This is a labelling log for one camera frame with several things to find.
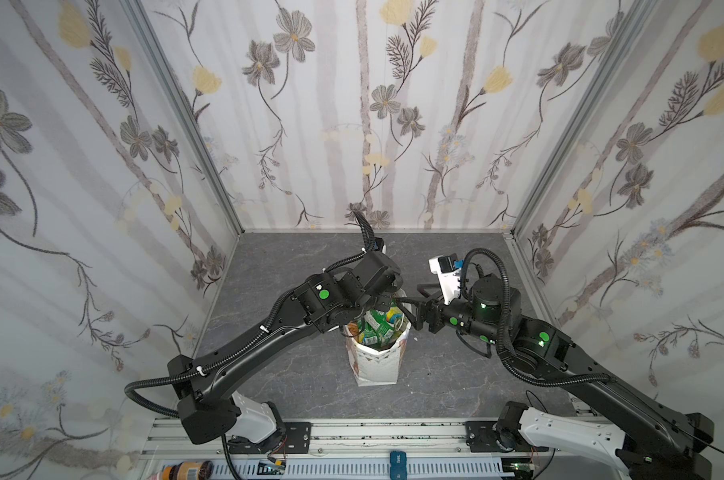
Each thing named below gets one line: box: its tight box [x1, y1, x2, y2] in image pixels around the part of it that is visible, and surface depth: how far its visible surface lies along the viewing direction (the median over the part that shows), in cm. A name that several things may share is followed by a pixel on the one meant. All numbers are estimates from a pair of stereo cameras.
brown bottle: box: [162, 460, 214, 480], surface depth 68 cm
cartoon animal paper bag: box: [344, 289, 412, 387], surface depth 68 cm
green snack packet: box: [358, 310, 395, 346], surface depth 76 cm
